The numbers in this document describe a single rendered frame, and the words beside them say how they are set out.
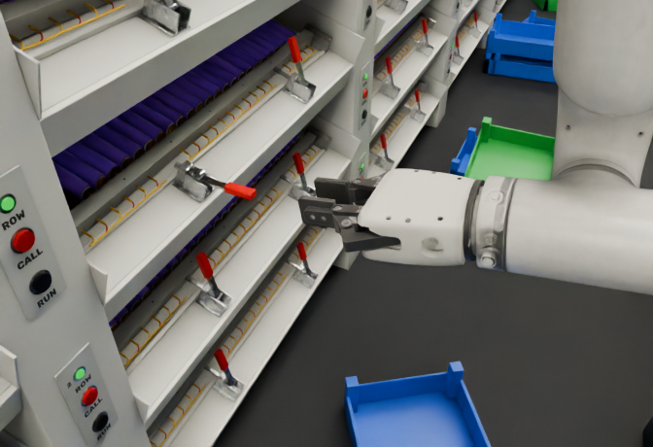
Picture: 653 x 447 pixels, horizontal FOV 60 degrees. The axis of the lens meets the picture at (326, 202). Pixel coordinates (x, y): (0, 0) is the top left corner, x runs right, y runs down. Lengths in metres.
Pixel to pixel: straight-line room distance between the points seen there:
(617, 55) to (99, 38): 0.41
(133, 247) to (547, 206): 0.40
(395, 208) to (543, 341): 0.73
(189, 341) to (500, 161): 0.99
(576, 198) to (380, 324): 0.73
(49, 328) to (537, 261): 0.41
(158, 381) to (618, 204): 0.53
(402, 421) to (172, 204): 0.58
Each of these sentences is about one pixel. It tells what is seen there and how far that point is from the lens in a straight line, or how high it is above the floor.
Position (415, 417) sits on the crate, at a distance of 1.04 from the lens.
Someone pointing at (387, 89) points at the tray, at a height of 0.31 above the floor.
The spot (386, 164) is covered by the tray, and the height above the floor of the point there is 0.12.
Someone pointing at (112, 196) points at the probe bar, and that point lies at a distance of 0.62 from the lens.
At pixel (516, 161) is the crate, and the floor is 0.09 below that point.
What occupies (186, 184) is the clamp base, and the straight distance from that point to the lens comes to 0.66.
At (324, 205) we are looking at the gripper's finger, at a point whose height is 0.54.
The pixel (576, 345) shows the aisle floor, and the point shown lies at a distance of 1.22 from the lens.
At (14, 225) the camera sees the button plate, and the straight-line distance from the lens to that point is 0.46.
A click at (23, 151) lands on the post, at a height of 0.66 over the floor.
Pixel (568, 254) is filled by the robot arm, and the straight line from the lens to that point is 0.49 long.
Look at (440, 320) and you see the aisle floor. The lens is 1.18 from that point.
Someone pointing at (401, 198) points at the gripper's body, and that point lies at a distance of 0.53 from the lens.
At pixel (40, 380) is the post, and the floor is 0.47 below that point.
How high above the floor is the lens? 0.87
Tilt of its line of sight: 37 degrees down
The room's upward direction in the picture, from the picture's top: straight up
